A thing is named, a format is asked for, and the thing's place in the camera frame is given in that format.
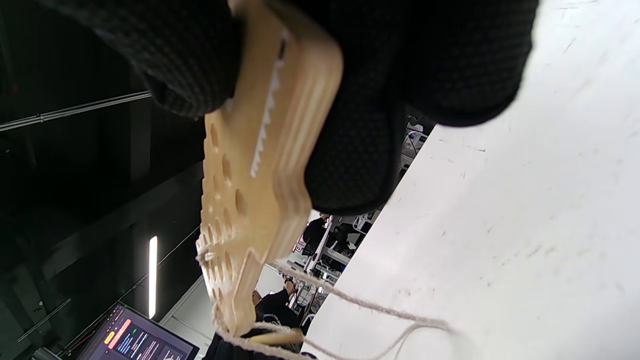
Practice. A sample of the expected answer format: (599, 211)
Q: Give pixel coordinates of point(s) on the wooden crocodile lacing toy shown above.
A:
(280, 150)

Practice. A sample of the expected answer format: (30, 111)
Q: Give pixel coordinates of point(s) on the aluminium frame post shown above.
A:
(320, 245)

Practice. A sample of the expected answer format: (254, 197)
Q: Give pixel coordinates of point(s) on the person's left hand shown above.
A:
(227, 354)

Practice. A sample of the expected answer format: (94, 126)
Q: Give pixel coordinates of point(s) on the person's right hand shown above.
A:
(375, 100)

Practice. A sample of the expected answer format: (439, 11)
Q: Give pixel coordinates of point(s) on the white ceiling strip light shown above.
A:
(153, 275)

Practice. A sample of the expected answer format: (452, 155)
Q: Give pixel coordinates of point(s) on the monitor with dark screen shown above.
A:
(140, 340)

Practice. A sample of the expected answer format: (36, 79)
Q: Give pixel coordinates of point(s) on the grey ceiling conduit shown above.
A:
(75, 112)

